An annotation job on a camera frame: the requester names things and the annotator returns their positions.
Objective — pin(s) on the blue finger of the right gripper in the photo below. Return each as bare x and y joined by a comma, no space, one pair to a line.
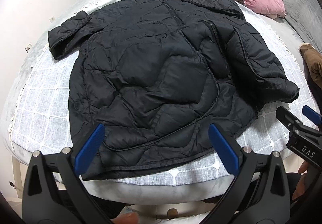
286,117
312,115

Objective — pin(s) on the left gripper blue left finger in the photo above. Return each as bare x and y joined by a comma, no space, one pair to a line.
85,149

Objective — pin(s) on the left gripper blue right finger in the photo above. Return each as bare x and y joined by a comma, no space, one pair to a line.
227,150

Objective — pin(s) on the black quilted puffer jacket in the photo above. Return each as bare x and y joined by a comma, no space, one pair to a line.
158,73

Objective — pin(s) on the person's right hand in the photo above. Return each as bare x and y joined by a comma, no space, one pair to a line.
301,188

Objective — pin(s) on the person's left hand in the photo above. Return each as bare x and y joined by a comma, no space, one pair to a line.
128,218

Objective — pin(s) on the brown garment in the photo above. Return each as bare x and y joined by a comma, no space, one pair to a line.
313,61

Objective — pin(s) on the grey quilted blanket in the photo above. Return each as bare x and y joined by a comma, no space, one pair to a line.
304,16

